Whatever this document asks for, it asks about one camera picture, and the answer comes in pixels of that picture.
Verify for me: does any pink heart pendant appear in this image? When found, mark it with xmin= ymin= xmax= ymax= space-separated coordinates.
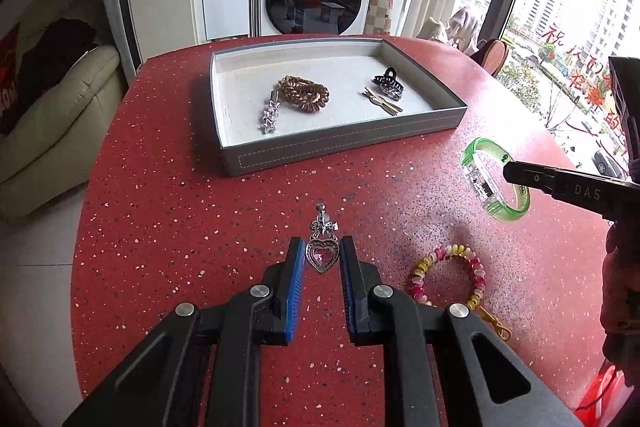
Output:
xmin=305 ymin=202 xmax=340 ymax=274

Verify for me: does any pink yellow spiral bracelet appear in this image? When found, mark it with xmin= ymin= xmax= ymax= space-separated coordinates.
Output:
xmin=404 ymin=243 xmax=488 ymax=312

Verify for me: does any green translucent bangle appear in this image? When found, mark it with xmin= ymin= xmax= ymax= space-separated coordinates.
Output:
xmin=461 ymin=138 xmax=530 ymax=223

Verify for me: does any brown spiral hair tie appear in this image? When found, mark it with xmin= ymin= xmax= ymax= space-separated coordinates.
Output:
xmin=275 ymin=74 xmax=331 ymax=114

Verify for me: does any gold hair clip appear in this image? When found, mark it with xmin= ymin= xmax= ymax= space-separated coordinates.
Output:
xmin=361 ymin=88 xmax=402 ymax=116

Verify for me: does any grey jewelry tray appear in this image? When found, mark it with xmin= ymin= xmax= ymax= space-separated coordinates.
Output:
xmin=209 ymin=37 xmax=466 ymax=176

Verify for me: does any person right hand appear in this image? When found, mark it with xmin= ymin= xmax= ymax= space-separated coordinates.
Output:
xmin=600 ymin=219 xmax=639 ymax=387

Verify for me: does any brown wooden chair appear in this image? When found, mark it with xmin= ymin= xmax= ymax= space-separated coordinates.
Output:
xmin=471 ymin=39 xmax=509 ymax=77

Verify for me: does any black hair claw clip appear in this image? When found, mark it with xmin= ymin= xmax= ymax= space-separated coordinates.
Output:
xmin=372 ymin=67 xmax=404 ymax=101

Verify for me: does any cream sofa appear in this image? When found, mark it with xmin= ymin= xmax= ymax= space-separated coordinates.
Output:
xmin=1 ymin=0 xmax=127 ymax=220

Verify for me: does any black garment on sofa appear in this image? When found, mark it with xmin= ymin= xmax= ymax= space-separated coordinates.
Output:
xmin=1 ymin=18 xmax=96 ymax=135

